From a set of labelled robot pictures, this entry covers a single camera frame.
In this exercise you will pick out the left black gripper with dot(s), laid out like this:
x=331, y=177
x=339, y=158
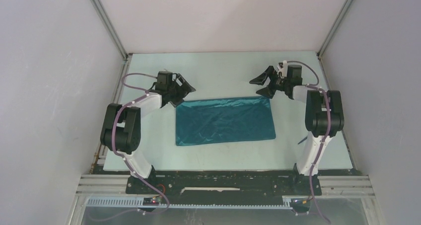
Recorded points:
x=185, y=88

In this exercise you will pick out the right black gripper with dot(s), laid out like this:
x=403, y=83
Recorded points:
x=269, y=91

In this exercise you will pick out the teal satin napkin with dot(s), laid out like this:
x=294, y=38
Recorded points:
x=224, y=120

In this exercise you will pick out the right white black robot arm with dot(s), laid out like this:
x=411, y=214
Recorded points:
x=324, y=115

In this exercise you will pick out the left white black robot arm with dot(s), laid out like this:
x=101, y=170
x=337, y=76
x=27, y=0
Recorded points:
x=121, y=130

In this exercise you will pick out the small black circuit board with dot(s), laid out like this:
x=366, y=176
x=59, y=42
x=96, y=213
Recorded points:
x=150, y=202

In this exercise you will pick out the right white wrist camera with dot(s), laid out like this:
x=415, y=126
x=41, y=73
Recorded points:
x=282, y=69

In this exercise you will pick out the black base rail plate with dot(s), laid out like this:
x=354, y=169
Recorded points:
x=226, y=188

